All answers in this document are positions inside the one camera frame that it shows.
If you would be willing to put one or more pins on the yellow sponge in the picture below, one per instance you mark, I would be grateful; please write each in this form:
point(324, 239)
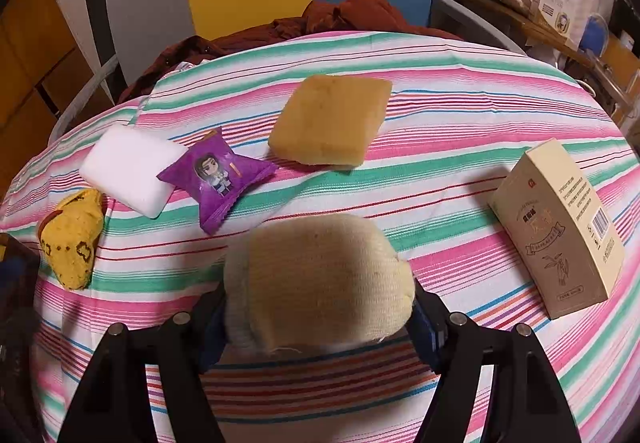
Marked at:
point(332, 120)

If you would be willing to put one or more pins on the purple snack packet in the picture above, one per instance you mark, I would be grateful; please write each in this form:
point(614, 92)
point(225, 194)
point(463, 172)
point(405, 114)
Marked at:
point(217, 175)

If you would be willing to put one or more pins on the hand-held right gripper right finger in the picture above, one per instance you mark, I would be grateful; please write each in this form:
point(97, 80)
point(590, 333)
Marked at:
point(430, 334)

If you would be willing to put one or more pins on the white printed box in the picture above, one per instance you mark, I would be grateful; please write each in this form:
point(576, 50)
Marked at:
point(555, 8)

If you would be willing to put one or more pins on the yellow knitted toy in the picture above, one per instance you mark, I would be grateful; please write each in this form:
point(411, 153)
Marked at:
point(72, 240)

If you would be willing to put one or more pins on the beige paper box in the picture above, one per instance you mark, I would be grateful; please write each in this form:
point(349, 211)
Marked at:
point(560, 228)

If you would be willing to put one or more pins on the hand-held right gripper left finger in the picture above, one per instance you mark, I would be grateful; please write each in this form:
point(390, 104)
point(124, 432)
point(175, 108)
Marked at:
point(216, 329)

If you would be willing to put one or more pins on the white sponge block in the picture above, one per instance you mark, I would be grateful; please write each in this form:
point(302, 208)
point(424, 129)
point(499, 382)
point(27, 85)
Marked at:
point(130, 168)

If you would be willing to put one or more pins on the yellow cabinet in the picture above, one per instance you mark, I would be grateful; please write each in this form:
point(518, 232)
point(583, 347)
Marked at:
point(30, 53)

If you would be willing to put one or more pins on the dark red garment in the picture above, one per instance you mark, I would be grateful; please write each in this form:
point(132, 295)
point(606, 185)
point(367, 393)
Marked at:
point(350, 15)

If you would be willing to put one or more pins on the blue container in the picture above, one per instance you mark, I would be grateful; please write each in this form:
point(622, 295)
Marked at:
point(596, 35)

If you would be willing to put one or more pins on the striped cloth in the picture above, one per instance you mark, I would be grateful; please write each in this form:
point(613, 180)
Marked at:
point(450, 183)

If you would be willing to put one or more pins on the beige knitted sock bundle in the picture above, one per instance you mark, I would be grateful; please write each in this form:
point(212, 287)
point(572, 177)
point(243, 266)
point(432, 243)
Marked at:
point(320, 273)

